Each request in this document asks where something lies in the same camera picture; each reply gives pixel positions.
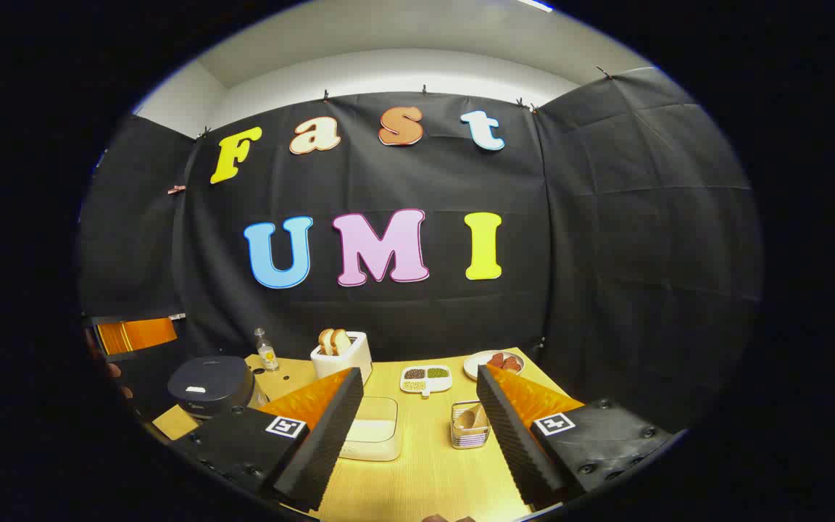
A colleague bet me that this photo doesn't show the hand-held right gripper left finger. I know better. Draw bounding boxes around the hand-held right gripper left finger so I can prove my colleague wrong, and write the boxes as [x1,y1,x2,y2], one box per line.
[171,366,365,512]

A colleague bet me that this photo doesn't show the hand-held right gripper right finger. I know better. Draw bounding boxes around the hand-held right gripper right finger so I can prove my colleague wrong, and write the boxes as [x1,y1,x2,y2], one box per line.
[475,365,676,508]

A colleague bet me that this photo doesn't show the metal wire chopstick holder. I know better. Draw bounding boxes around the metal wire chopstick holder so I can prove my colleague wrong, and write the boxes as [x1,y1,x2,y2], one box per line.
[451,400,491,450]

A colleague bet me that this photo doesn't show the clear plastic rice container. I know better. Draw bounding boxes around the clear plastic rice container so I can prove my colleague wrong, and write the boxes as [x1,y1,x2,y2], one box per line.
[338,396,402,462]

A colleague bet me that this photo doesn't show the dark blue rice cooker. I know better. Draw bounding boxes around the dark blue rice cooker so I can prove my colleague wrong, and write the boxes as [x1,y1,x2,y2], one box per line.
[167,355,270,420]

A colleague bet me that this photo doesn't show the white toaster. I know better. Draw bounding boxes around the white toaster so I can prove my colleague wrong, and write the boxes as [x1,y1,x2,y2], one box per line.
[310,331,373,386]

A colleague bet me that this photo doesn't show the round white plate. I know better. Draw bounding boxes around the round white plate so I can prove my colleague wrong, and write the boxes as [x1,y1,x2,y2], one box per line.
[463,350,525,382]

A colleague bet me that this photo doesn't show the small glass bottle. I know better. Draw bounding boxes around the small glass bottle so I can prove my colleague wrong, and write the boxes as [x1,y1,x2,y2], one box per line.
[254,328,279,372]

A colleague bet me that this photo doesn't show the white divided bean dish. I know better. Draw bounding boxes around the white divided bean dish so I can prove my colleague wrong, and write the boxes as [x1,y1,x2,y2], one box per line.
[399,365,453,399]

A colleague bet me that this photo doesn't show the black backdrop cloth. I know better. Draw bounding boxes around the black backdrop cloth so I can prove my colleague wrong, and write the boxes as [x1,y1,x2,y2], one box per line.
[77,67,764,436]

